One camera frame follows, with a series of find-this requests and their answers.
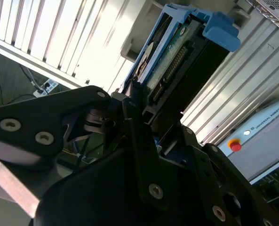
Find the hard disk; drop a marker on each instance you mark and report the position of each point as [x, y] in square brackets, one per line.
[177, 54]

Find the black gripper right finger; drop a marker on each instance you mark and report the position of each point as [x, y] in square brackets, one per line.
[224, 179]

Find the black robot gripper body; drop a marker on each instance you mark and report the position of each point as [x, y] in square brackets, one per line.
[101, 193]

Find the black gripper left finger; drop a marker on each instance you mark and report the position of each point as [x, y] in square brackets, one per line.
[31, 117]

